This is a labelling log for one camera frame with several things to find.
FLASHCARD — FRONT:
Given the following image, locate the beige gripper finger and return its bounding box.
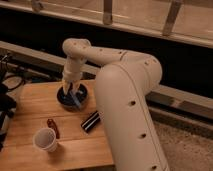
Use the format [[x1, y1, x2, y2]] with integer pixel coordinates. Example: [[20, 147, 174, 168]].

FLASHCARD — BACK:
[[62, 80, 71, 93], [72, 82, 80, 95]]

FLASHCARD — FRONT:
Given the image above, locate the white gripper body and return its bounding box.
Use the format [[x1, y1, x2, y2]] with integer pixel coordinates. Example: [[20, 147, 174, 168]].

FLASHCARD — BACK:
[[63, 61, 82, 82]]

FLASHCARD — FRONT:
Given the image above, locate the white blue sponge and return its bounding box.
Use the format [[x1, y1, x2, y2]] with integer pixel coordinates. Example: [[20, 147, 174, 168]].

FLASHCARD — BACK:
[[71, 93, 81, 109]]

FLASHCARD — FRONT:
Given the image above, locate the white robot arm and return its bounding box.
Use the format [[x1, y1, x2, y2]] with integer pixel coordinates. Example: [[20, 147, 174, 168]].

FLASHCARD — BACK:
[[62, 38, 170, 171]]

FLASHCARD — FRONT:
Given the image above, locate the dark ceramic bowl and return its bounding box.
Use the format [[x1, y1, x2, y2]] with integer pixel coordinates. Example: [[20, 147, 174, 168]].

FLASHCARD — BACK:
[[57, 84, 88, 108]]

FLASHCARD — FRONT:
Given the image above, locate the black white striped block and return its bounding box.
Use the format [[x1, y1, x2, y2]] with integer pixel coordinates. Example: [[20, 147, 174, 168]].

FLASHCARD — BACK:
[[81, 111, 100, 133]]

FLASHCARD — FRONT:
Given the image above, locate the brown red small object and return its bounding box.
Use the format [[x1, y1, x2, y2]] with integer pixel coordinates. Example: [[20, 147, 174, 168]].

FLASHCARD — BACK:
[[47, 119, 60, 139]]

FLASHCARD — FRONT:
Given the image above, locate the white paper cup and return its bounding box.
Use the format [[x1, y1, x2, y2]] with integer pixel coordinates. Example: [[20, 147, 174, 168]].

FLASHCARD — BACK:
[[33, 128, 57, 152]]

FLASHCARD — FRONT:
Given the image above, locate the black equipment at left edge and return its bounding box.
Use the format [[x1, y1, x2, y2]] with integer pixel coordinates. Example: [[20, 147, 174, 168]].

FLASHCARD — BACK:
[[0, 83, 17, 151]]

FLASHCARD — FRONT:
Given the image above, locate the black cable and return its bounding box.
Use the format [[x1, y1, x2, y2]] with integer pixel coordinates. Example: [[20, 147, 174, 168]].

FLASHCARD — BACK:
[[0, 54, 26, 93]]

